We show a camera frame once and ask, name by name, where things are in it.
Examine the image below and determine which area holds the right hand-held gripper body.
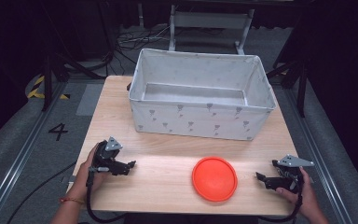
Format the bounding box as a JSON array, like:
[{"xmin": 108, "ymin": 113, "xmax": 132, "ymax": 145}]
[{"xmin": 263, "ymin": 154, "xmax": 315, "ymax": 194}]

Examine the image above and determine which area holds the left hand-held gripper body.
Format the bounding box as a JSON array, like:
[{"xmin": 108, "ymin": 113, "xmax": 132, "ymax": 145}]
[{"xmin": 91, "ymin": 135, "xmax": 131, "ymax": 176}]

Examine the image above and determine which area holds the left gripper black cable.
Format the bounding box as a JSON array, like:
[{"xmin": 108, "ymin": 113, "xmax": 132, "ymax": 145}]
[{"xmin": 6, "ymin": 161, "xmax": 129, "ymax": 224}]

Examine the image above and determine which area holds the grey metal stand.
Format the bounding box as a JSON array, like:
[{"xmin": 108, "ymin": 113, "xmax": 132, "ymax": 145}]
[{"xmin": 168, "ymin": 4, "xmax": 255, "ymax": 56}]

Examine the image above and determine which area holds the red wrist string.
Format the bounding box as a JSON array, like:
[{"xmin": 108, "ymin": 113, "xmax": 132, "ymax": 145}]
[{"xmin": 59, "ymin": 196, "xmax": 86, "ymax": 205}]

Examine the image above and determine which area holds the yellow black floor tape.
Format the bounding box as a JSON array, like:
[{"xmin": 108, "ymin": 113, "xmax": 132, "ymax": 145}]
[{"xmin": 27, "ymin": 75, "xmax": 71, "ymax": 101}]

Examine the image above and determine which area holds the person's left hand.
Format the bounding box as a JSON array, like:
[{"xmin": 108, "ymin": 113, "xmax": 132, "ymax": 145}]
[{"xmin": 71, "ymin": 143, "xmax": 110, "ymax": 200}]

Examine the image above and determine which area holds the white fabric storage box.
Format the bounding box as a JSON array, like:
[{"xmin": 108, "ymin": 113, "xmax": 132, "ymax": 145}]
[{"xmin": 128, "ymin": 48, "xmax": 277, "ymax": 142}]

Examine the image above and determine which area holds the person's right hand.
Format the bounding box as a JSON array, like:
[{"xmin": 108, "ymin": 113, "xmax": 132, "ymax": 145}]
[{"xmin": 275, "ymin": 167, "xmax": 320, "ymax": 219}]

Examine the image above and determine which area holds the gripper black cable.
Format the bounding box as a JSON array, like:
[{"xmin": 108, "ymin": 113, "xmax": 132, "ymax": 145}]
[
  {"xmin": 259, "ymin": 175, "xmax": 304, "ymax": 223},
  {"xmin": 6, "ymin": 161, "xmax": 129, "ymax": 224}
]

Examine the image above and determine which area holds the black tripod stand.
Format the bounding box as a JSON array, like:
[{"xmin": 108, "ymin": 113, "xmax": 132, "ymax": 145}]
[
  {"xmin": 265, "ymin": 55, "xmax": 309, "ymax": 119},
  {"xmin": 41, "ymin": 3, "xmax": 116, "ymax": 112}
]

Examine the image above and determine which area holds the bundle of floor cables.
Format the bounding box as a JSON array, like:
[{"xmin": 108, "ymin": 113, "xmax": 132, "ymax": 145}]
[{"xmin": 115, "ymin": 25, "xmax": 172, "ymax": 50}]

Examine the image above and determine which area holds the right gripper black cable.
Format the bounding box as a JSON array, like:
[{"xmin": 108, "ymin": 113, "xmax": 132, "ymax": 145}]
[{"xmin": 259, "ymin": 175, "xmax": 304, "ymax": 223}]

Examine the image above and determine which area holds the orange round plate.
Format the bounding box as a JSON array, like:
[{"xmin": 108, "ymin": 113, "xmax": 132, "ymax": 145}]
[{"xmin": 191, "ymin": 156, "xmax": 239, "ymax": 203}]

